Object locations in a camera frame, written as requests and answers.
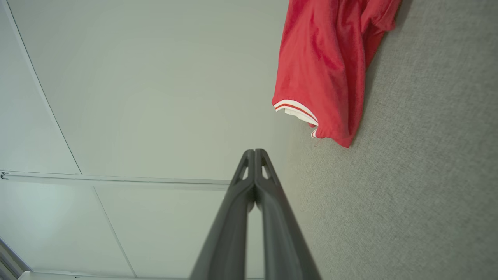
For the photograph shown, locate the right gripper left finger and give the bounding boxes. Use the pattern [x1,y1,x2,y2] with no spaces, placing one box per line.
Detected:
[189,149,256,280]

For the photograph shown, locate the grey fabric sofa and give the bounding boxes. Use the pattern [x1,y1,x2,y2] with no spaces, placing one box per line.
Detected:
[286,0,498,280]

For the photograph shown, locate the grey wall frame strip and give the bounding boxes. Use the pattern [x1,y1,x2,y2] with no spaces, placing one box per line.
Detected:
[0,236,32,280]

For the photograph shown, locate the red Bulls 23 jersey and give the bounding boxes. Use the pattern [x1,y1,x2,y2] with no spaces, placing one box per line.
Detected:
[272,0,402,149]

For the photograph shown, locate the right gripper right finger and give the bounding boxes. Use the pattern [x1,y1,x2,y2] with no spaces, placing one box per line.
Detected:
[255,148,322,280]

